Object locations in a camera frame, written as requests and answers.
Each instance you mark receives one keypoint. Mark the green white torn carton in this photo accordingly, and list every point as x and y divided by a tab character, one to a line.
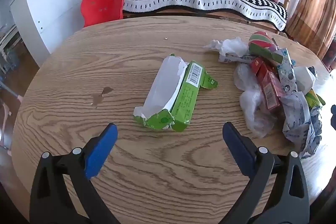
173	95

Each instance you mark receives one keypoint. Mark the red plastic chair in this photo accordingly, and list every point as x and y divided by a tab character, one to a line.
100	11

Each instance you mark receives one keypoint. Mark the white cabinet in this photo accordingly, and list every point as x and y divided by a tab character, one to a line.
45	24

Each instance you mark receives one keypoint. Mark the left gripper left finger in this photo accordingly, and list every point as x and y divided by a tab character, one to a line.
50	201

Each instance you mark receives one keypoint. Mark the clear plastic bag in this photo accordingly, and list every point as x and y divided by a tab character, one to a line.
258	118

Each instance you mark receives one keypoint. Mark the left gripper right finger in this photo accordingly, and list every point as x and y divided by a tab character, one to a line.
276	191

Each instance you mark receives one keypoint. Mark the brown curtain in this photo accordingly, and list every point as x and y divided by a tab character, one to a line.
313	25

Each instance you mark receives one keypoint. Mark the blue white bag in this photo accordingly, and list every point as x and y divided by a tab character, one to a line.
302	126

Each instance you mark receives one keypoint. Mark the white tissue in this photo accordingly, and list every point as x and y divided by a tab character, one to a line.
235	47

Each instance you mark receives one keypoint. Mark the red green striped wrapper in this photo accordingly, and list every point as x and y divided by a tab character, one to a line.
262	39

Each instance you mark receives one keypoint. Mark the blue white patterned wrapper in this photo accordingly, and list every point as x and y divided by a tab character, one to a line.
286	72

